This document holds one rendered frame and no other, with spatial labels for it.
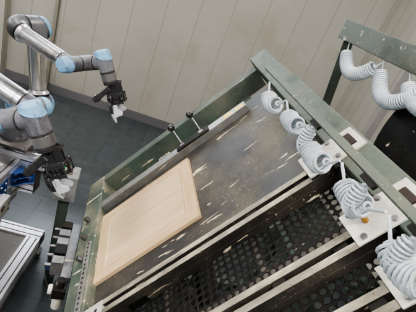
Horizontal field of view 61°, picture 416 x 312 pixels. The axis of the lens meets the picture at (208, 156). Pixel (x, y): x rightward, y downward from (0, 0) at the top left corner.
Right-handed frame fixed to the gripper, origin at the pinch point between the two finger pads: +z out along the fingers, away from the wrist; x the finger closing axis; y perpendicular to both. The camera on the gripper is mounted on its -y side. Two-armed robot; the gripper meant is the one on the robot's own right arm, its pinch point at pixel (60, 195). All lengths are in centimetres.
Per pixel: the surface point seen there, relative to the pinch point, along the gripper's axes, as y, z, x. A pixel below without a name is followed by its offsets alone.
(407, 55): 139, -22, 44
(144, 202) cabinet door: 18, 31, 36
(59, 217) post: -48, 56, 67
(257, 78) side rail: 81, -9, 85
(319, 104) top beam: 97, -16, 18
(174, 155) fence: 33, 17, 55
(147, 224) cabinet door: 21.5, 31.8, 19.5
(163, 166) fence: 26, 23, 55
